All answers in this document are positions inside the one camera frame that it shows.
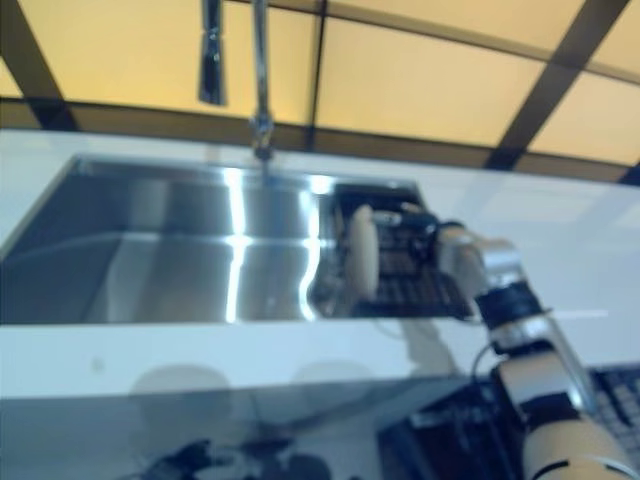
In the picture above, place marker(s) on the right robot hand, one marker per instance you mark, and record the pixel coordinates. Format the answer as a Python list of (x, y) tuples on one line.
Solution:
[(420, 230)]

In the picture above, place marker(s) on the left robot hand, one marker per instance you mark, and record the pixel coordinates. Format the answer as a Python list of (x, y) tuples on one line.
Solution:
[(190, 460)]

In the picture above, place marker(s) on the cream ceramic plate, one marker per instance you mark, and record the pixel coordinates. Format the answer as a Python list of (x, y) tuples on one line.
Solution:
[(364, 250)]

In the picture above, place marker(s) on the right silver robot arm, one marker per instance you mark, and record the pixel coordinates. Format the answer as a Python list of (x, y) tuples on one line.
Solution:
[(500, 260)]

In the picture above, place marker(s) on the black dishwasher plate rack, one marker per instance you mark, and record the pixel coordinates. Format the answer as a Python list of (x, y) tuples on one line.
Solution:
[(450, 430)]

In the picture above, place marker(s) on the black dish drying rack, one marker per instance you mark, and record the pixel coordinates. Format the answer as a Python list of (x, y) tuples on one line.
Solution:
[(415, 290)]

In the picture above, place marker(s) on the glossy white cabinet front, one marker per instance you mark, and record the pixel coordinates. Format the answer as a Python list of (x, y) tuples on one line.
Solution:
[(125, 430)]

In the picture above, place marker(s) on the stainless steel sink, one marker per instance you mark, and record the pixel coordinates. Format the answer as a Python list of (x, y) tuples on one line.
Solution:
[(175, 260)]

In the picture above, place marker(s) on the chrome kitchen faucet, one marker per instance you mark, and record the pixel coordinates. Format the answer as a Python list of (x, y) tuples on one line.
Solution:
[(262, 75)]

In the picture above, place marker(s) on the dark brown window frame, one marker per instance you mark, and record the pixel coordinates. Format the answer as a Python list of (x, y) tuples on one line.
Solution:
[(320, 65)]

